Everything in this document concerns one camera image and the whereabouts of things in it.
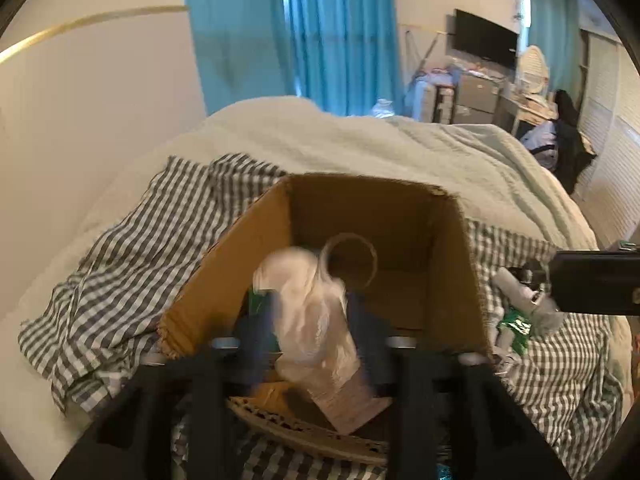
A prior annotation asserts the white wicker chair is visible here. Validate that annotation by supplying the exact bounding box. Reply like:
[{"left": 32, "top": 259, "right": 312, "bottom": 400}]
[{"left": 516, "top": 44, "right": 552, "bottom": 95}]

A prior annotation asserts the pale green blanket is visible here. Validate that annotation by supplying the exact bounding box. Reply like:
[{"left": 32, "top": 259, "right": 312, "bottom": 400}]
[{"left": 0, "top": 95, "right": 633, "bottom": 421}]

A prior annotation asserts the grey checkered cloth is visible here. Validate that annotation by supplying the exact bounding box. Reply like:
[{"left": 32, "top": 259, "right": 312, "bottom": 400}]
[{"left": 17, "top": 152, "right": 626, "bottom": 480}]

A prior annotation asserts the black television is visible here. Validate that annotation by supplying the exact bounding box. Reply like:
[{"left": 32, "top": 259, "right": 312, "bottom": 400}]
[{"left": 451, "top": 8, "right": 521, "bottom": 72}]

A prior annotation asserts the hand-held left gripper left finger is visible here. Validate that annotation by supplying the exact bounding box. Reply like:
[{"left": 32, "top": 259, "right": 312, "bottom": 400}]
[{"left": 50, "top": 291, "right": 282, "bottom": 480}]

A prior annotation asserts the green snack packet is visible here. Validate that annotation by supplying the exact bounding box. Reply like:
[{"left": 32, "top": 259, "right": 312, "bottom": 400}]
[{"left": 496, "top": 307, "right": 535, "bottom": 357}]

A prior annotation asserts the brown cardboard box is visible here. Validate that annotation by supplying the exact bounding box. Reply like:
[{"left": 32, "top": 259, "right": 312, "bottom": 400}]
[{"left": 157, "top": 172, "right": 497, "bottom": 467}]

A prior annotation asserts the cluttered desk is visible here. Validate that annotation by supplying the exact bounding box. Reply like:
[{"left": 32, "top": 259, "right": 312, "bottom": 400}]
[{"left": 495, "top": 87, "right": 560, "bottom": 136}]

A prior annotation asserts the black garment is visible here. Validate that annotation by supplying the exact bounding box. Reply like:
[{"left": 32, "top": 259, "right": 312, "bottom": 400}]
[{"left": 551, "top": 89, "right": 597, "bottom": 195}]

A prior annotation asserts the grey cabinet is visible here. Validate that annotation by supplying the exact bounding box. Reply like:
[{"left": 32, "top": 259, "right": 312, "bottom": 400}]
[{"left": 456, "top": 72, "right": 504, "bottom": 126}]

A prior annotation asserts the blue curtain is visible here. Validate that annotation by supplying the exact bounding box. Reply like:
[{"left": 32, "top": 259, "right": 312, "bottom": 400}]
[
  {"left": 521, "top": 0, "right": 582, "bottom": 97},
  {"left": 181, "top": 0, "right": 402, "bottom": 117}
]

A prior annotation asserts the white louvered wardrobe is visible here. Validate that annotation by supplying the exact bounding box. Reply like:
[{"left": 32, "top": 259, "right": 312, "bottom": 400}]
[{"left": 574, "top": 29, "right": 640, "bottom": 243}]

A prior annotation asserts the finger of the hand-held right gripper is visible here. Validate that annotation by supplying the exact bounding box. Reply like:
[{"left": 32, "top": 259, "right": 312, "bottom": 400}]
[{"left": 517, "top": 259, "right": 552, "bottom": 297}]

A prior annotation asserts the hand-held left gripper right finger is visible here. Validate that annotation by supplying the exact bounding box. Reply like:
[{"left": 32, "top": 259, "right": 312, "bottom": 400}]
[{"left": 346, "top": 291, "right": 572, "bottom": 480}]

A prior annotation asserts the white plastic tube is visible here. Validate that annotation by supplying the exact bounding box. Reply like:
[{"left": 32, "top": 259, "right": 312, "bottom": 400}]
[{"left": 492, "top": 266, "right": 565, "bottom": 332}]

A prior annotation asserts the clear tape roll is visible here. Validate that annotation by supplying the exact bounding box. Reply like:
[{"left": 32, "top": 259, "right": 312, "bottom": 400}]
[{"left": 319, "top": 232, "right": 379, "bottom": 292}]

